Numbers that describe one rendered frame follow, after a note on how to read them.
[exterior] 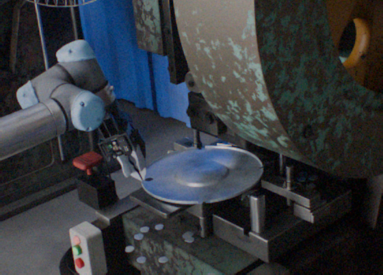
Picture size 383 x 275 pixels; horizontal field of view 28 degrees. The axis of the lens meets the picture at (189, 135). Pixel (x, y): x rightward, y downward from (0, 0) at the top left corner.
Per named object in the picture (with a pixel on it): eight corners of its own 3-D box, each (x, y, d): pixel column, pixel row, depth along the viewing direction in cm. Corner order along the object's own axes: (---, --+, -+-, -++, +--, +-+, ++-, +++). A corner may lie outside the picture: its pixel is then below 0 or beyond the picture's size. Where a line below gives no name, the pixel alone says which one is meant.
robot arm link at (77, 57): (46, 55, 168) (76, 36, 172) (69, 98, 173) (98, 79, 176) (61, 56, 162) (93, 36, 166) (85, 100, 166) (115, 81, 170)
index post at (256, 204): (258, 234, 172) (257, 196, 168) (249, 229, 174) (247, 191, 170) (267, 228, 174) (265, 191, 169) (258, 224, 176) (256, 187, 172)
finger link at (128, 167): (128, 193, 179) (111, 161, 175) (130, 180, 184) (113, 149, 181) (141, 189, 178) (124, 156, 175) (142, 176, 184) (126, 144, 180)
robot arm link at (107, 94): (80, 89, 176) (113, 76, 174) (89, 106, 177) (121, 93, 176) (75, 102, 169) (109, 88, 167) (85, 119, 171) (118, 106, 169)
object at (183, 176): (256, 143, 196) (256, 140, 195) (269, 197, 169) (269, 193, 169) (143, 154, 196) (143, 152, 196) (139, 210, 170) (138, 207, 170)
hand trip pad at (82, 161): (87, 191, 200) (83, 165, 196) (74, 185, 204) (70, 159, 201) (109, 182, 204) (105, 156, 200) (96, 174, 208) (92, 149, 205)
